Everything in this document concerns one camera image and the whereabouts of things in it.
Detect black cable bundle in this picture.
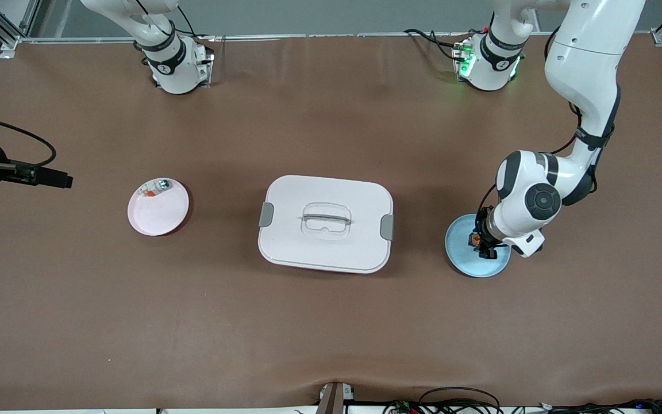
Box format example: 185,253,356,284
538,398,662,414

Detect light blue round plate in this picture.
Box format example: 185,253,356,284
444,213,511,278

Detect white left camera bracket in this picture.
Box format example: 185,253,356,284
509,229,545,258

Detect coloured wire bundle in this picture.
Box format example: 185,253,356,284
383,400,424,414

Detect pink round plate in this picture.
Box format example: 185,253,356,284
127,177,190,237

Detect pink box with white lid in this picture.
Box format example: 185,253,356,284
257,175,395,274

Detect black base cable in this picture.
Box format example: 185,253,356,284
403,28,469,63

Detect silver table edge rail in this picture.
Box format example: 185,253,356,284
0,32,656,44

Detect small items on pink plate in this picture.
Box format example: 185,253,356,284
140,179,171,198

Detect black looped cable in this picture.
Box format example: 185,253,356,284
417,386,502,414

